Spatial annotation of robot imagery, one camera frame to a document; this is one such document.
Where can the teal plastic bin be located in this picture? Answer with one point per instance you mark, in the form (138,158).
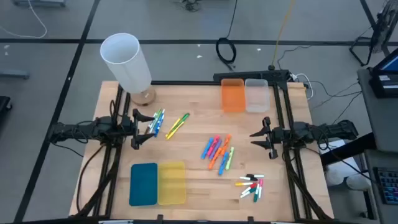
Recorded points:
(143,185)

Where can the white marker green cap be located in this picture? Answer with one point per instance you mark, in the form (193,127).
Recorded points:
(256,193)
(248,192)

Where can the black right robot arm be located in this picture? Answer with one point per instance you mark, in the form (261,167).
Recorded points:
(326,130)

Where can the laptop with blue screen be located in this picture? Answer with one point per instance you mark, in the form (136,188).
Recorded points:
(384,82)

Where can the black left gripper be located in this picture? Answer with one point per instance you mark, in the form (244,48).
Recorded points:
(129,127)

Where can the grey desk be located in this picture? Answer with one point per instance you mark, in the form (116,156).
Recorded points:
(370,202)

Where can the white marker yellow cap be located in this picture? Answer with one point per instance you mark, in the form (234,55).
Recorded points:
(244,183)

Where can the grey metal base bar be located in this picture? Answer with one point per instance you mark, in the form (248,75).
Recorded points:
(38,2)
(14,74)

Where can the grey side table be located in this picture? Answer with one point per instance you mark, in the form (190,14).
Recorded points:
(382,118)

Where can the white marker pink cap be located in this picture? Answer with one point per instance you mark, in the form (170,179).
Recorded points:
(260,188)

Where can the white lamp with wooden base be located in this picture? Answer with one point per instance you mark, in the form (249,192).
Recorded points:
(127,65)

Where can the yellow slim highlighter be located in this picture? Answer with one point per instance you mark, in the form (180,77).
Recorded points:
(173,127)

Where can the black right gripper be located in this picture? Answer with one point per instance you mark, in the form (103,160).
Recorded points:
(275,137)

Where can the green slim highlighter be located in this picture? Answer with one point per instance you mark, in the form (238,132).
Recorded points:
(182,119)

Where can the white rounded object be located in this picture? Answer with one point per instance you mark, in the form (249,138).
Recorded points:
(357,182)
(334,175)

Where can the purple chunky highlighter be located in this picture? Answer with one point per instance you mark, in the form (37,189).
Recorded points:
(215,150)

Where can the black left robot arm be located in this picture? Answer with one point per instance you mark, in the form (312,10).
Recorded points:
(77,129)

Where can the orange plastic bin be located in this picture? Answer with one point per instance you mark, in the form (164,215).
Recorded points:
(233,96)

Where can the black keyboard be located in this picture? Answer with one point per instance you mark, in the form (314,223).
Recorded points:
(388,186)

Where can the yellow plastic bin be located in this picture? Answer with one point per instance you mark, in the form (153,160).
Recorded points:
(171,183)

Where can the black diagonal bar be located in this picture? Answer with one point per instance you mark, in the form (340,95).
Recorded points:
(348,148)

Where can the light green chunky highlighter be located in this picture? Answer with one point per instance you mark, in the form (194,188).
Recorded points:
(230,158)

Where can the orange chunky highlighter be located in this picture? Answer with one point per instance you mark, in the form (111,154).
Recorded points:
(215,158)
(226,144)

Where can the clear plastic bin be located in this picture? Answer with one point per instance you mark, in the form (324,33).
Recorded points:
(257,96)

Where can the pink chunky highlighter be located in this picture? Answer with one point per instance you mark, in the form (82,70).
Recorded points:
(214,145)

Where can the black object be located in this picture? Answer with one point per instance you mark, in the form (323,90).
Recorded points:
(4,107)

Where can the black aluminium table frame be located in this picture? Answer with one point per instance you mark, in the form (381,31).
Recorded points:
(186,83)

